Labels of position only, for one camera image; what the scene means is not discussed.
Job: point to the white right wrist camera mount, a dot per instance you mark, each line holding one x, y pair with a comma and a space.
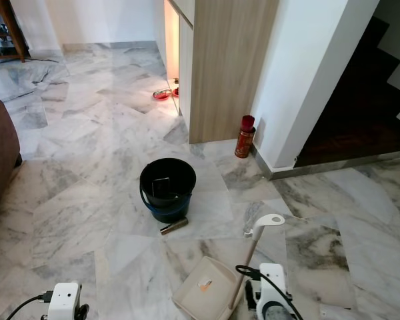
270, 283

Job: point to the bronze cylindrical tube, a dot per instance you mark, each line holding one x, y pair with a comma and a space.
174, 226

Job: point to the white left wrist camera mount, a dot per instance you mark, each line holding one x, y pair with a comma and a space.
63, 301

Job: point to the red pet bowl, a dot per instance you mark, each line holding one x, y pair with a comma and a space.
176, 92
161, 95

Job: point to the brown sofa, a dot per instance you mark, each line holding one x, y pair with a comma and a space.
1, 153

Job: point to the light wood wall cabinet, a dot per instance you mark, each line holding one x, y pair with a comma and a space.
233, 66

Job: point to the black plastic bucket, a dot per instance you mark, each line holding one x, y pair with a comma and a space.
167, 208

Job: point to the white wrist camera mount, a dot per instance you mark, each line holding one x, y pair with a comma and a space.
63, 301
270, 283

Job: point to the dark wooden staircase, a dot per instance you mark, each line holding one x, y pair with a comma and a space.
360, 106

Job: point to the dark wooden glass display cabinet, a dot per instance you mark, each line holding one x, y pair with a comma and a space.
3, 33

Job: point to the red spray can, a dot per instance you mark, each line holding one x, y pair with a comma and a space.
244, 140

